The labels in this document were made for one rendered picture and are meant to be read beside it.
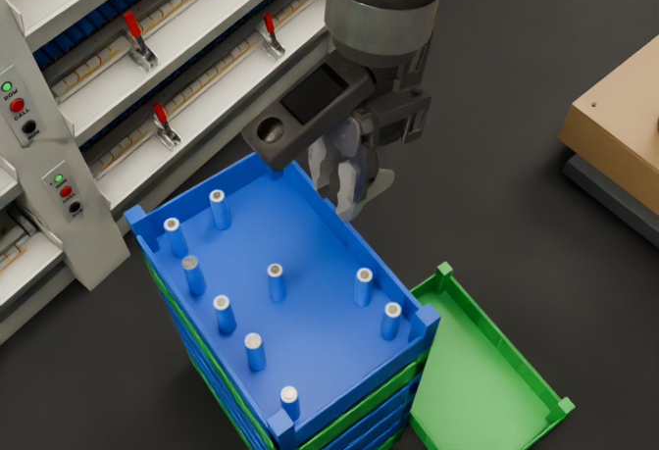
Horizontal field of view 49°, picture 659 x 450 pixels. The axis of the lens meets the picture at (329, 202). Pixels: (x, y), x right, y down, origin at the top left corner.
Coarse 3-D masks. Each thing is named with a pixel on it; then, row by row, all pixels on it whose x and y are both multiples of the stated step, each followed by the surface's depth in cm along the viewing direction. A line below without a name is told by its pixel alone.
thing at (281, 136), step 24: (312, 72) 62; (336, 72) 61; (360, 72) 60; (288, 96) 61; (312, 96) 61; (336, 96) 60; (360, 96) 61; (264, 120) 61; (288, 120) 60; (312, 120) 60; (336, 120) 61; (264, 144) 60; (288, 144) 60
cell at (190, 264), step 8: (192, 256) 78; (184, 264) 77; (192, 264) 77; (184, 272) 78; (192, 272) 77; (200, 272) 79; (192, 280) 79; (200, 280) 80; (192, 288) 81; (200, 288) 81
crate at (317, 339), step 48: (192, 192) 84; (240, 192) 90; (288, 192) 90; (144, 240) 80; (192, 240) 86; (240, 240) 86; (288, 240) 86; (336, 240) 86; (240, 288) 83; (288, 288) 83; (336, 288) 83; (384, 288) 82; (240, 336) 80; (288, 336) 80; (336, 336) 80; (432, 336) 77; (240, 384) 72; (288, 384) 77; (336, 384) 77; (288, 432) 68
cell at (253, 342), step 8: (248, 336) 73; (256, 336) 73; (248, 344) 72; (256, 344) 72; (248, 352) 73; (256, 352) 73; (264, 352) 75; (256, 360) 75; (264, 360) 76; (256, 368) 77
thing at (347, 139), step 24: (336, 48) 60; (384, 72) 63; (408, 72) 64; (384, 96) 65; (408, 96) 65; (360, 120) 63; (384, 120) 64; (408, 120) 66; (336, 144) 67; (360, 144) 64; (384, 144) 68
